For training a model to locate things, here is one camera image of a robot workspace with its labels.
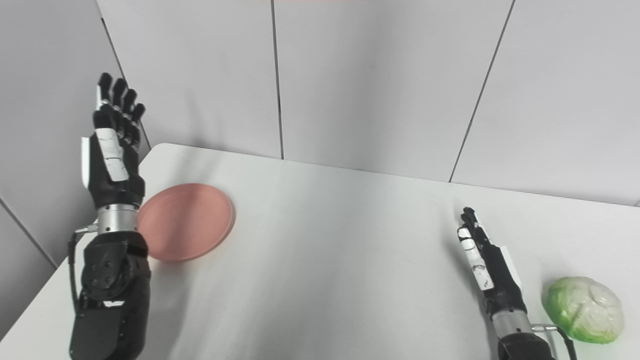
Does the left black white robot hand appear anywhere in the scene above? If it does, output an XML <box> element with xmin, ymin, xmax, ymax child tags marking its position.
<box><xmin>81</xmin><ymin>72</ymin><xmax>147</xmax><ymax>210</ymax></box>

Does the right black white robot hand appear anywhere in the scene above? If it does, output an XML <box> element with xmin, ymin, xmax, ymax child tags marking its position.
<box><xmin>456</xmin><ymin>206</ymin><xmax>528</xmax><ymax>316</ymax></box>

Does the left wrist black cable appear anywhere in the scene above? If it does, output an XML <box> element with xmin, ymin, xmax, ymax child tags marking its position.
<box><xmin>67</xmin><ymin>224</ymin><xmax>99</xmax><ymax>315</ymax></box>

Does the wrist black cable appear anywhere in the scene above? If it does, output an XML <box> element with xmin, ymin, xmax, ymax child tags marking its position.
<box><xmin>531</xmin><ymin>324</ymin><xmax>579</xmax><ymax>360</ymax></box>
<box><xmin>67</xmin><ymin>224</ymin><xmax>99</xmax><ymax>315</ymax></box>

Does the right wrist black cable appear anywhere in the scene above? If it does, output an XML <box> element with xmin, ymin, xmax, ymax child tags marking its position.
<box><xmin>531</xmin><ymin>324</ymin><xmax>579</xmax><ymax>360</ymax></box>

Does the green white cabbage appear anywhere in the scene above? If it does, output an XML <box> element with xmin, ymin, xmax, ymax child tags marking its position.
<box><xmin>542</xmin><ymin>276</ymin><xmax>625</xmax><ymax>345</ymax></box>

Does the pink round plate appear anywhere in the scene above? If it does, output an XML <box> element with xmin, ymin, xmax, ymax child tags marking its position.
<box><xmin>136</xmin><ymin>183</ymin><xmax>235</xmax><ymax>263</ymax></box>

